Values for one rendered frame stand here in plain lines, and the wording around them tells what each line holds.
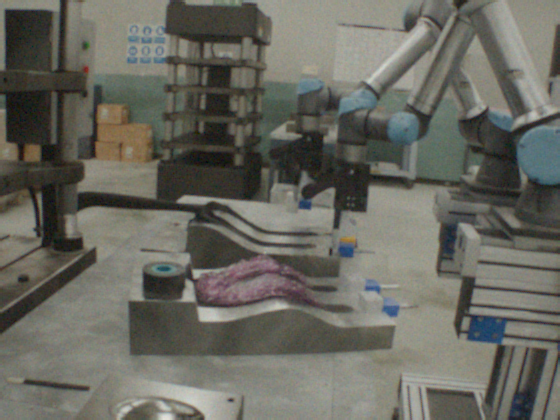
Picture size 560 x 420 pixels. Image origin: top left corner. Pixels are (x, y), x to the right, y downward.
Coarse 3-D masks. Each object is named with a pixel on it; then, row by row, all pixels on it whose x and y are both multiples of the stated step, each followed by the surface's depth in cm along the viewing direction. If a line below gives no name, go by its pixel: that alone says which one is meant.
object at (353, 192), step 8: (336, 160) 129; (344, 168) 126; (352, 168) 127; (360, 168) 127; (368, 168) 127; (352, 176) 129; (360, 176) 128; (368, 176) 128; (344, 184) 129; (352, 184) 129; (360, 184) 129; (368, 184) 128; (336, 192) 128; (344, 192) 128; (352, 192) 127; (360, 192) 127; (344, 200) 129; (352, 200) 129; (360, 200) 129; (344, 208) 130; (352, 208) 129; (360, 208) 128
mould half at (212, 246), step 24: (168, 240) 140; (192, 240) 131; (216, 240) 130; (240, 240) 132; (264, 240) 139; (288, 240) 140; (312, 240) 140; (192, 264) 132; (216, 264) 131; (288, 264) 129; (312, 264) 129; (336, 264) 128
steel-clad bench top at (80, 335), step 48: (144, 240) 158; (96, 288) 119; (0, 336) 92; (48, 336) 95; (96, 336) 97; (0, 384) 78; (96, 384) 81; (192, 384) 85; (240, 384) 86; (288, 384) 87; (336, 384) 88
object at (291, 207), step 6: (288, 192) 163; (288, 198) 160; (300, 198) 163; (288, 204) 161; (294, 204) 160; (300, 204) 161; (306, 204) 160; (312, 204) 162; (318, 204) 162; (324, 204) 162; (288, 210) 161; (294, 210) 161
